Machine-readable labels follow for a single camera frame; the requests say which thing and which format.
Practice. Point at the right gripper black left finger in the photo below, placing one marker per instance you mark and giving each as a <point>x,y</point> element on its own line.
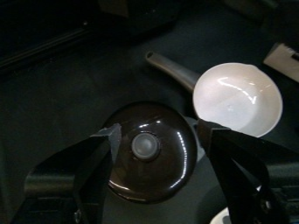
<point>61,180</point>

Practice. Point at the white curved plastic piece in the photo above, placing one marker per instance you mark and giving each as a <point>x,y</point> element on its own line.
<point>220,218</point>

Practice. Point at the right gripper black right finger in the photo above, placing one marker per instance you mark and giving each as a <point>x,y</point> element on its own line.
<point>240,175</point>

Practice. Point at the dark brown pot lid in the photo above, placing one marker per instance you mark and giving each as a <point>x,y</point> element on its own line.
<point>162,175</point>

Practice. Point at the white knife block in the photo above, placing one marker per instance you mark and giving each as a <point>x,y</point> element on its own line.
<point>281,59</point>

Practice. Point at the black frame rail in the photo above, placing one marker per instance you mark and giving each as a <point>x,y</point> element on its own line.
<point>42,46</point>

